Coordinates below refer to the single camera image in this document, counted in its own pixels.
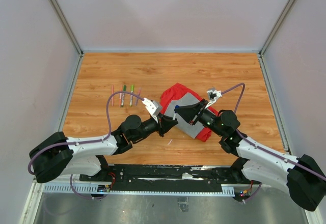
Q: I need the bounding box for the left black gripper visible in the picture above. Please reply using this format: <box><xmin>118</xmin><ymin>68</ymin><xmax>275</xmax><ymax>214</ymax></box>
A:
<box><xmin>131</xmin><ymin>113</ymin><xmax>179</xmax><ymax>142</ymax></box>

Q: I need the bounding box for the purple pen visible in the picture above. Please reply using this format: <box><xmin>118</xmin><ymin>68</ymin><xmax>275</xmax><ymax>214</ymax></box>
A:
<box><xmin>134</xmin><ymin>87</ymin><xmax>142</xmax><ymax>106</ymax></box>

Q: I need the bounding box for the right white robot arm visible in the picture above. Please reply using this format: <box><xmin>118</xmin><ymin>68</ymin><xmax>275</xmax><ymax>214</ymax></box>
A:
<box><xmin>174</xmin><ymin>99</ymin><xmax>325</xmax><ymax>211</ymax></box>

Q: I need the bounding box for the white slotted cable duct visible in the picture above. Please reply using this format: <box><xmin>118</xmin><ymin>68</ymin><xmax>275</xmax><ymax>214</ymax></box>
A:
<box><xmin>43</xmin><ymin>183</ymin><xmax>236</xmax><ymax>197</ymax></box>

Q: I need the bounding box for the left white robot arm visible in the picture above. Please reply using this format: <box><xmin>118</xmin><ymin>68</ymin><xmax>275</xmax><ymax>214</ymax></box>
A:
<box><xmin>28</xmin><ymin>114</ymin><xmax>178</xmax><ymax>183</ymax></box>

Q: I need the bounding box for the pink pen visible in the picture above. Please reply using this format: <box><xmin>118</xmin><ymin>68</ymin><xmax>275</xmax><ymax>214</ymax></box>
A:
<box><xmin>111</xmin><ymin>85</ymin><xmax>115</xmax><ymax>106</ymax></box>

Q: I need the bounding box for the orange white pen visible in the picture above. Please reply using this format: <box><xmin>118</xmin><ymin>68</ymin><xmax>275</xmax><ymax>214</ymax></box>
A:
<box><xmin>121</xmin><ymin>91</ymin><xmax>125</xmax><ymax>107</ymax></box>

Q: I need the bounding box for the orange highlighter pen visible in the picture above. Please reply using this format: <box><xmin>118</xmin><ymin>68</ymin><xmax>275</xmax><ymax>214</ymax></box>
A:
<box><xmin>119</xmin><ymin>85</ymin><xmax>124</xmax><ymax>107</ymax></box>

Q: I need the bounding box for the white marker green end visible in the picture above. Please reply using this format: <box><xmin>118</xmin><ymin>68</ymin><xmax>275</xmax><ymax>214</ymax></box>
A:
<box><xmin>129</xmin><ymin>91</ymin><xmax>133</xmax><ymax>107</ymax></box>

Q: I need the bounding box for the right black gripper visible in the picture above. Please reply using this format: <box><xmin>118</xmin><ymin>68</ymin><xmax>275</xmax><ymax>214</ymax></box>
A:
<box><xmin>175</xmin><ymin>99</ymin><xmax>225</xmax><ymax>137</ymax></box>

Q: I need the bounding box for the red and grey cloth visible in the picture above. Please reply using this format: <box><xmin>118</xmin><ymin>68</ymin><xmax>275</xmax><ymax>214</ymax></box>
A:
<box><xmin>159</xmin><ymin>82</ymin><xmax>217</xmax><ymax>143</ymax></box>

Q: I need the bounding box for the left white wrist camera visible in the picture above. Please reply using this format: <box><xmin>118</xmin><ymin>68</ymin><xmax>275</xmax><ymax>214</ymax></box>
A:
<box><xmin>142</xmin><ymin>98</ymin><xmax>162</xmax><ymax>119</ymax></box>

